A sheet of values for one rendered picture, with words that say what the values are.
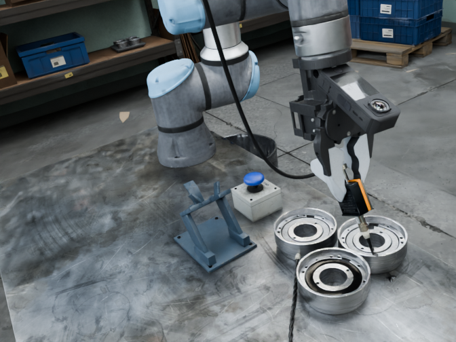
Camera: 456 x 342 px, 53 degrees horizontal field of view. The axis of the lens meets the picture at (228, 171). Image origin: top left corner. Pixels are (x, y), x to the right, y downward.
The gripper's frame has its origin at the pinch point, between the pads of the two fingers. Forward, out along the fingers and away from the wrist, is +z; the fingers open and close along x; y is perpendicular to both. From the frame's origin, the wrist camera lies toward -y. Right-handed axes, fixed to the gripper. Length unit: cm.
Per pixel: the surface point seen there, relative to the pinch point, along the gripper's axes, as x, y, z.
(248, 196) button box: 5.5, 23.0, 5.7
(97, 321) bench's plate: 38.5, 16.2, 11.7
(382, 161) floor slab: -133, 133, 74
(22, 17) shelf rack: 4, 339, -46
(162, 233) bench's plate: 21.6, 30.5, 9.4
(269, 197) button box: 2.1, 21.2, 6.8
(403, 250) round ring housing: -4.6, -4.4, 10.6
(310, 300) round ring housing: 11.9, -2.8, 11.6
